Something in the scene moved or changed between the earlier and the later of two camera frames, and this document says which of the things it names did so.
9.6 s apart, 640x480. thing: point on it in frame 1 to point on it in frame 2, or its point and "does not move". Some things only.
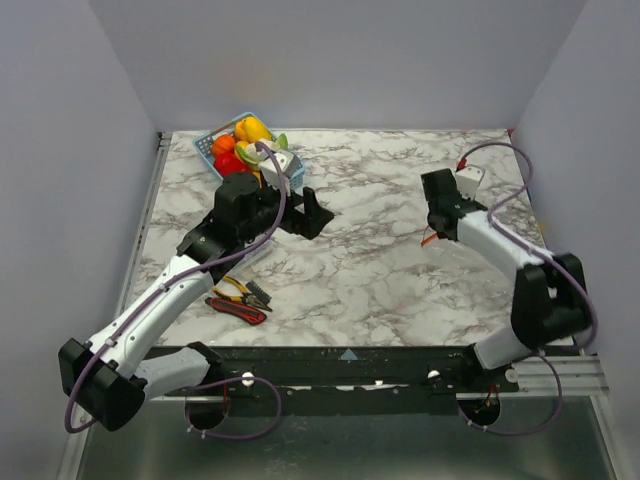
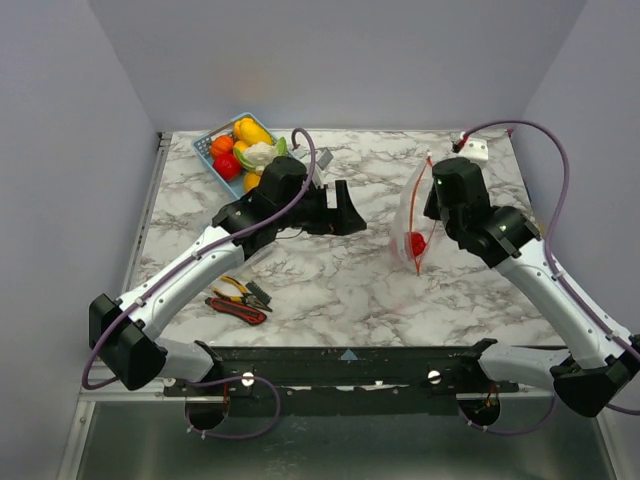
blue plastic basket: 203,146 does not move
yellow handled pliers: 245,297 does not move
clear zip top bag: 468,269 to 414,227
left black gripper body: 297,221 to 314,215
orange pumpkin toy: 223,143 does not move
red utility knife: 244,313 does not move
